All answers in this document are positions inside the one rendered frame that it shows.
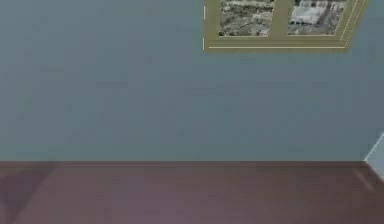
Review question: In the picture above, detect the olive framed window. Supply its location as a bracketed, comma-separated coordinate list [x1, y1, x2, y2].
[202, 0, 369, 53]

